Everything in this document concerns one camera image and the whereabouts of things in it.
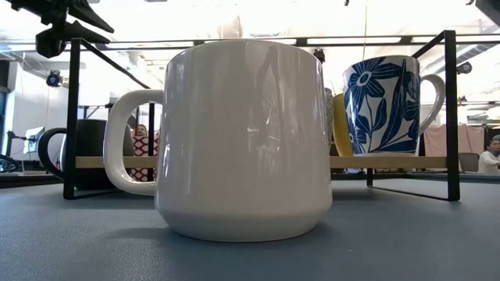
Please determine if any yellow orange mug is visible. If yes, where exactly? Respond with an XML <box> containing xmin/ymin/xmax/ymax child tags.
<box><xmin>332</xmin><ymin>92</ymin><xmax>355</xmax><ymax>158</ymax></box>

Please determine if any white mug with striped handle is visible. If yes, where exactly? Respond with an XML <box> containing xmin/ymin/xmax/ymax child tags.
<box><xmin>130</xmin><ymin>130</ymin><xmax>161</xmax><ymax>183</ymax></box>

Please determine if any wooden shelf black metal frame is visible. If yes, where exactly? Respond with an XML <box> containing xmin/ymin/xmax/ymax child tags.
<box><xmin>62</xmin><ymin>30</ymin><xmax>461</xmax><ymax>202</ymax></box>

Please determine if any black metal table frame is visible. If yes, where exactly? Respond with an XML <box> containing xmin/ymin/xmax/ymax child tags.
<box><xmin>87</xmin><ymin>34</ymin><xmax>500</xmax><ymax>48</ymax></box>

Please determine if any dark blue mug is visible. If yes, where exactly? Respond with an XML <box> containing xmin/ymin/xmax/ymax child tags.
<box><xmin>37</xmin><ymin>119</ymin><xmax>136</xmax><ymax>191</ymax></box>

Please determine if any olive green mug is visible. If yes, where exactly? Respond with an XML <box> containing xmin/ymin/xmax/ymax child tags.
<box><xmin>102</xmin><ymin>37</ymin><xmax>334</xmax><ymax>243</ymax></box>

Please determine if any blue-grey table mat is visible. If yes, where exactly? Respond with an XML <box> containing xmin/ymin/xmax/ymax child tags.
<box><xmin>0</xmin><ymin>177</ymin><xmax>500</xmax><ymax>281</ymax></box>

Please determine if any black frame clamp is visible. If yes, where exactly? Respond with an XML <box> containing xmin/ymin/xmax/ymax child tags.
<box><xmin>312</xmin><ymin>47</ymin><xmax>327</xmax><ymax>66</ymax></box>

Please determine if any white mug blue flower print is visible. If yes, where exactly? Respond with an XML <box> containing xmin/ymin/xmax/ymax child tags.
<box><xmin>342</xmin><ymin>55</ymin><xmax>446</xmax><ymax>157</ymax></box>

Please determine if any background computer monitor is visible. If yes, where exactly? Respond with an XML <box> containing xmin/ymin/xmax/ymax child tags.
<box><xmin>22</xmin><ymin>126</ymin><xmax>46</xmax><ymax>155</ymax></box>

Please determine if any thin hanging cord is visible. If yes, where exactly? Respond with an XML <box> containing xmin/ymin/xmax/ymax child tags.
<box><xmin>362</xmin><ymin>0</ymin><xmax>369</xmax><ymax>62</ymax></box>

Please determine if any grey chair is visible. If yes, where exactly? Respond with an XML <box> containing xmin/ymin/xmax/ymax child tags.
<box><xmin>457</xmin><ymin>151</ymin><xmax>480</xmax><ymax>174</ymax></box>

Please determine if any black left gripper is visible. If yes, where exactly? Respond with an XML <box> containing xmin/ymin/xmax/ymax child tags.
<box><xmin>5</xmin><ymin>0</ymin><xmax>116</xmax><ymax>60</ymax></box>

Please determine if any pink cloth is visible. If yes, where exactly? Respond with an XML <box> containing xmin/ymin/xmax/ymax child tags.
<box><xmin>423</xmin><ymin>123</ymin><xmax>486</xmax><ymax>158</ymax></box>

